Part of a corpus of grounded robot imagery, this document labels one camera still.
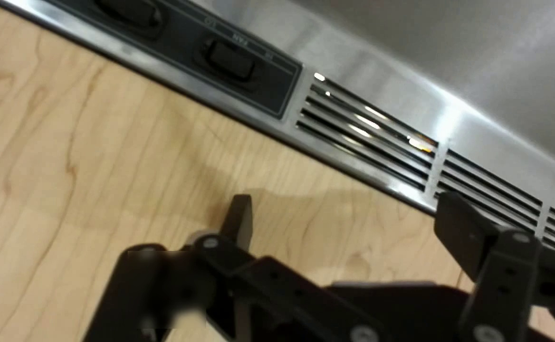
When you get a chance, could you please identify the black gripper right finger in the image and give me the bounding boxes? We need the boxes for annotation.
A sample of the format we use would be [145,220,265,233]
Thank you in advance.
[434,187,555,342]

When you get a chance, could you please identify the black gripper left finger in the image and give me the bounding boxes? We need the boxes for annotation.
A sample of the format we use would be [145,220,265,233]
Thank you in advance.
[84,193,381,342]

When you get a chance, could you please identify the black light rocker switch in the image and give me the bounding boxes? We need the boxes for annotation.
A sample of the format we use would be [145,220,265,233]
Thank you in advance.
[94,0,164,30]

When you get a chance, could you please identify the wood cabinet over hood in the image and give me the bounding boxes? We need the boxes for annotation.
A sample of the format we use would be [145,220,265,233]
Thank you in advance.
[0,0,555,342]

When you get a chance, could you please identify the stainless steel range hood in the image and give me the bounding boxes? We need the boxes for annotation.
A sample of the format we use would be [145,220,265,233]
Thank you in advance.
[0,0,555,252]

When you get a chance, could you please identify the black Broan control panel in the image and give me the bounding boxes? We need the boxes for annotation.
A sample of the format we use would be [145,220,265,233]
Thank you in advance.
[46,0,305,119]

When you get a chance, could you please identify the black fan rocker switch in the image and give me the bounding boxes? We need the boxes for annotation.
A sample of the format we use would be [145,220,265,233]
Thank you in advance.
[202,35,257,81]

